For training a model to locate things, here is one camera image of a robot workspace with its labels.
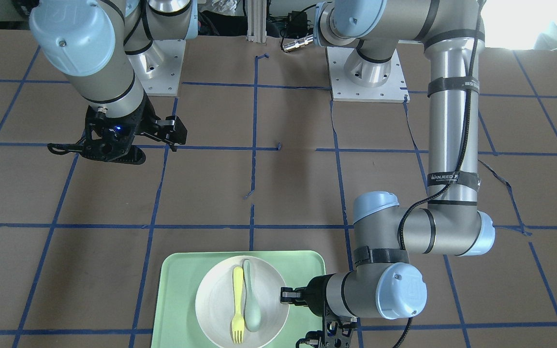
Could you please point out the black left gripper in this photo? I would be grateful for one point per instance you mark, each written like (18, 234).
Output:
(315, 295)

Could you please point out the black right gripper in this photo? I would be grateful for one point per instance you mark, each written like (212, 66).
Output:
(142, 119)

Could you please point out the white round plate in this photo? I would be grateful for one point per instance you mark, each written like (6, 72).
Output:
(214, 303)

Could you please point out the light green tray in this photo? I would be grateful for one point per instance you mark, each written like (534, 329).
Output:
(175, 324)

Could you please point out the silver cable connector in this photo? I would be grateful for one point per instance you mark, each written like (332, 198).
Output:
(296, 44)

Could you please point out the pale green spoon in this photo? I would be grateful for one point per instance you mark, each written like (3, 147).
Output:
(253, 315)

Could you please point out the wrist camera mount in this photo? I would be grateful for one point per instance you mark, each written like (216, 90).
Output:
(335, 333)
(111, 141)

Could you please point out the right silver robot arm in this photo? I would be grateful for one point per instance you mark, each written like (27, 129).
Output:
(109, 51)

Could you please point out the yellow plastic fork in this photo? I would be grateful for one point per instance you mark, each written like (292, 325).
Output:
(238, 321)

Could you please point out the aluminium frame post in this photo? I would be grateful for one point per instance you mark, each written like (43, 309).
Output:
(256, 16)

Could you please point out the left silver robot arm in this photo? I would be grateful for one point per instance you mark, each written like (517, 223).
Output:
(384, 284)

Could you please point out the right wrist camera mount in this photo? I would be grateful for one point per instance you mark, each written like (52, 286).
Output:
(111, 141)

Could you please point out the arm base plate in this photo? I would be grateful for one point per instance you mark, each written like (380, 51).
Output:
(354, 79)
(159, 68)

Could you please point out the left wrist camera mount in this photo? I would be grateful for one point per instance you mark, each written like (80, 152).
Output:
(335, 333)

